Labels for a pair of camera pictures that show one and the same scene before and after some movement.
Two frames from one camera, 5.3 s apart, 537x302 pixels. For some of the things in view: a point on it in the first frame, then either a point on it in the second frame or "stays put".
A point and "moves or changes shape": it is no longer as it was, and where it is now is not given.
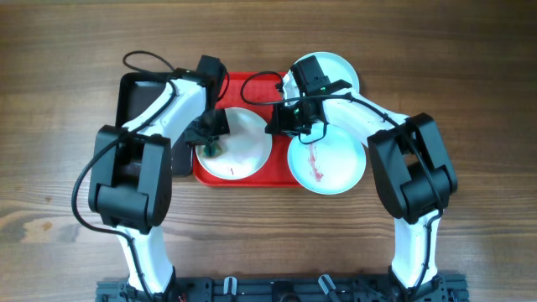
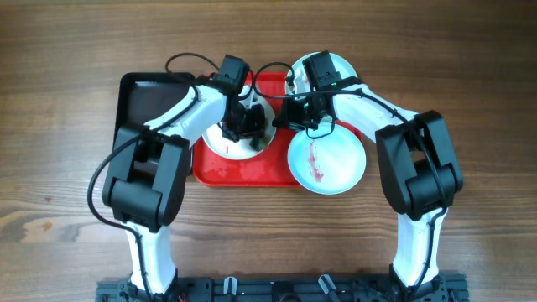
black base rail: (447, 288) stays put
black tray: (138, 95) stays put
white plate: (247, 148) moves or changes shape
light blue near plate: (326, 160) stays put
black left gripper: (195, 137) → (258, 125)
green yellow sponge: (211, 150) → (259, 143)
